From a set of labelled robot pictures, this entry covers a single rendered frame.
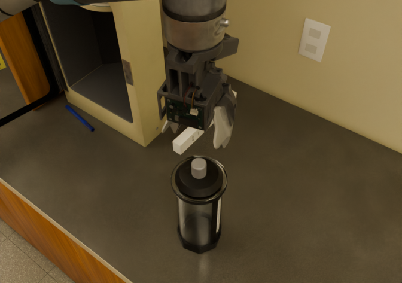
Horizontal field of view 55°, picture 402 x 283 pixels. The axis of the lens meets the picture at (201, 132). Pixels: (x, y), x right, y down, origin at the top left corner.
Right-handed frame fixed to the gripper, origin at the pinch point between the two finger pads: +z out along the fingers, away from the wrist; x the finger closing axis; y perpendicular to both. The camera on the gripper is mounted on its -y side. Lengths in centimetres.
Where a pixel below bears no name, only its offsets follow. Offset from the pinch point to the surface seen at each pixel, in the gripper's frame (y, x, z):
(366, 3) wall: -51, 22, -1
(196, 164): 0.9, -0.5, 8.1
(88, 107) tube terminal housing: -24, -45, 32
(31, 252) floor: -7, -90, 129
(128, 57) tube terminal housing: -18.7, -24.4, 4.3
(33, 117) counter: -17, -60, 35
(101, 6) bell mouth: -23.8, -32.4, -3.7
